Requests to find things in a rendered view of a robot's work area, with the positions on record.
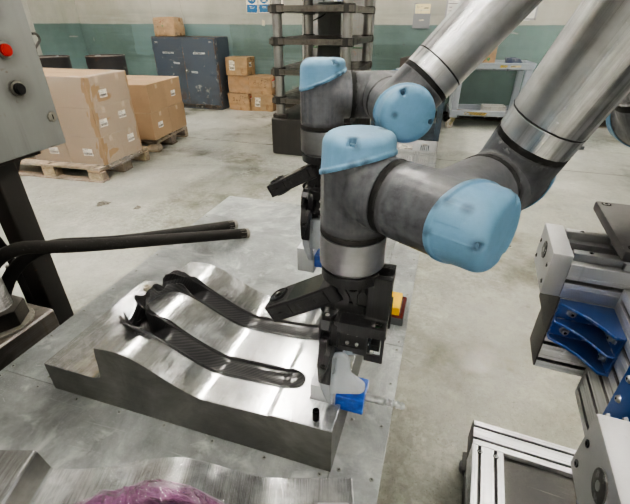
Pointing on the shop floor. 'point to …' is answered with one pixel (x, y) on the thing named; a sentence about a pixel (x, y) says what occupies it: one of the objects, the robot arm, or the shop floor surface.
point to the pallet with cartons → (158, 109)
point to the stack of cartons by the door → (248, 85)
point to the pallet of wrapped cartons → (90, 125)
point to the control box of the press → (16, 138)
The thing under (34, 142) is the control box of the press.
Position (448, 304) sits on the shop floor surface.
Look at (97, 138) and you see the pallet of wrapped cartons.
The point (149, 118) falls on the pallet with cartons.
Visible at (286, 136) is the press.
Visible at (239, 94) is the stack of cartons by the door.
